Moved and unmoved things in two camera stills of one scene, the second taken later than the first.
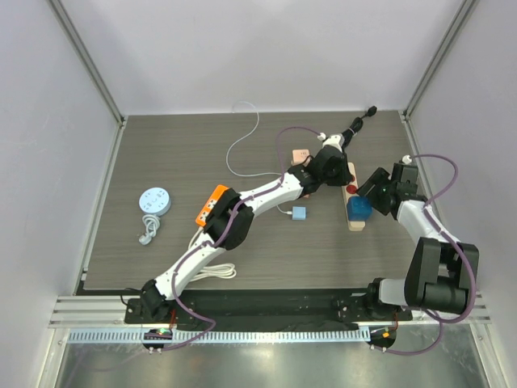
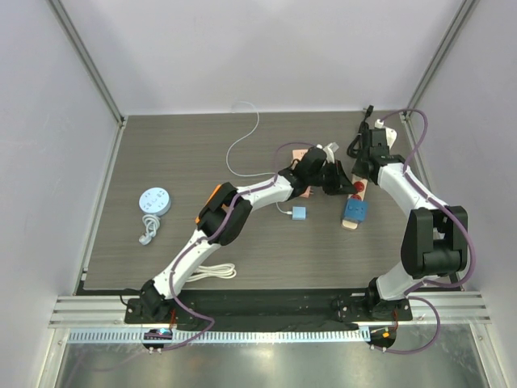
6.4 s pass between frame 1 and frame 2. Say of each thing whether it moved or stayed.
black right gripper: moved
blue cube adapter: stayed
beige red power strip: moved
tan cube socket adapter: stayed
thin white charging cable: stayed
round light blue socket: stayed
